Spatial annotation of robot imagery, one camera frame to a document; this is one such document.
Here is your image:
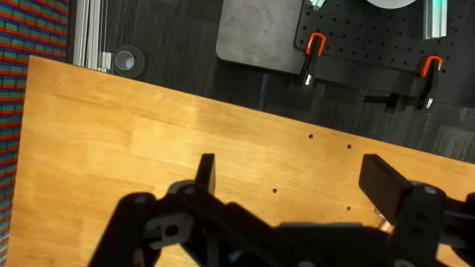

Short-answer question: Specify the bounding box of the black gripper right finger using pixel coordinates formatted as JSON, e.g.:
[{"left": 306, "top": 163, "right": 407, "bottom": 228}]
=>
[{"left": 360, "top": 154, "right": 414, "bottom": 224}]

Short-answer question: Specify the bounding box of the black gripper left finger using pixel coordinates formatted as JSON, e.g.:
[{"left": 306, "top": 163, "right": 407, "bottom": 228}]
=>
[{"left": 195, "top": 154, "right": 216, "bottom": 194}]

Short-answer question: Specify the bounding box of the orange black clamp far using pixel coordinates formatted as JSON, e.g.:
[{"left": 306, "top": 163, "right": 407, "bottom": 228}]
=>
[{"left": 364, "top": 54, "right": 446, "bottom": 111}]

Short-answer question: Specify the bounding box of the orange black clamp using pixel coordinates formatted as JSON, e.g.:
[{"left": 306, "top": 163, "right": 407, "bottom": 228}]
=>
[
  {"left": 299, "top": 32, "right": 327, "bottom": 89},
  {"left": 364, "top": 54, "right": 446, "bottom": 111}
]

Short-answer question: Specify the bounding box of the round black caster foot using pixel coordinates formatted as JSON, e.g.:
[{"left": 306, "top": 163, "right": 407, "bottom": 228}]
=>
[{"left": 113, "top": 44, "right": 146, "bottom": 78}]

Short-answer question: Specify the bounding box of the grey metal floor plate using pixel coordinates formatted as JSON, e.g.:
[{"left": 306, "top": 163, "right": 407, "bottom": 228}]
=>
[{"left": 216, "top": 0, "right": 303, "bottom": 72}]

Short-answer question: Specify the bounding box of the orange black clamp near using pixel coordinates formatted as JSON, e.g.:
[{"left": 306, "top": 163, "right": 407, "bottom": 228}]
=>
[{"left": 299, "top": 32, "right": 327, "bottom": 89}]

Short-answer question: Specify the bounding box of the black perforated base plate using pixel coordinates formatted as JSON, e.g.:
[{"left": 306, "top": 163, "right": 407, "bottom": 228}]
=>
[{"left": 294, "top": 0, "right": 475, "bottom": 106}]

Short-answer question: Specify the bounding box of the silver aluminium extrusion frame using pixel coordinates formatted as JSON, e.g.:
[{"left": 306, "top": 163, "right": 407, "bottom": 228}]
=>
[{"left": 73, "top": 0, "right": 112, "bottom": 72}]

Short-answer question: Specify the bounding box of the silver aluminium rail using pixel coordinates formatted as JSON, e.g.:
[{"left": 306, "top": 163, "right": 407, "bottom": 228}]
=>
[{"left": 423, "top": 0, "right": 449, "bottom": 40}]

